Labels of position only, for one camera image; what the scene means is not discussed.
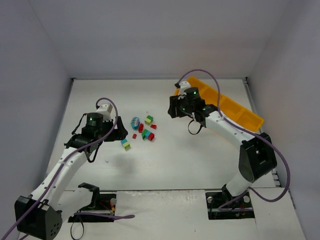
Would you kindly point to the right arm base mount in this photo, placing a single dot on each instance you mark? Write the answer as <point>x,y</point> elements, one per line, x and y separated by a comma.
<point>219,209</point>

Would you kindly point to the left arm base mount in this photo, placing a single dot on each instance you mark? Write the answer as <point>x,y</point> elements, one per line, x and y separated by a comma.
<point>106,206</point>

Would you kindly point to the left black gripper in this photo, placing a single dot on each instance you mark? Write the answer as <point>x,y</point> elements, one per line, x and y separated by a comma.
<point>116,129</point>

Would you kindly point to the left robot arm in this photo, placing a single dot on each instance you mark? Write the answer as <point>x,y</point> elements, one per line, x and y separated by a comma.
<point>42,213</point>

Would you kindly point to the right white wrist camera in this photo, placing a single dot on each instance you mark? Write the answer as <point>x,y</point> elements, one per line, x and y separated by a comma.
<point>182,86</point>

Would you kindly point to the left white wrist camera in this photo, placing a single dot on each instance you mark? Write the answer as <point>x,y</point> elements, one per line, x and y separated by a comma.
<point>105,110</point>

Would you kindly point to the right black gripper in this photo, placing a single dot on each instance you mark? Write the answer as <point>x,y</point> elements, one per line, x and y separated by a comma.
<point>173,107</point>

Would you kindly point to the green and lime lego stack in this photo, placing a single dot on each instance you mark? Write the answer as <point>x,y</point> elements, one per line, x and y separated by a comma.
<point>149,120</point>

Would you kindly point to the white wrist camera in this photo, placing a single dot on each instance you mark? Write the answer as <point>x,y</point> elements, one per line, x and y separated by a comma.
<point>105,110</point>
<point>182,86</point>

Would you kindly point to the yellow divided sorting tray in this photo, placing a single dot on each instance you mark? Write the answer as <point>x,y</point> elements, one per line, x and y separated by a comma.
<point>236,112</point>

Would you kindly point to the light green lego brick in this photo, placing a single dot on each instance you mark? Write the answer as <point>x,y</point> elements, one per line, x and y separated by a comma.
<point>126,146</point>

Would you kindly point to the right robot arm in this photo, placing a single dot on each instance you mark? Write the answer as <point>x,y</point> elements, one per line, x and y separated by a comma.
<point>256,157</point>

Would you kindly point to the green blue red lego stack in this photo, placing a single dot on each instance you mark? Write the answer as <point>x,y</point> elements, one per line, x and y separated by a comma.
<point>146,134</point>

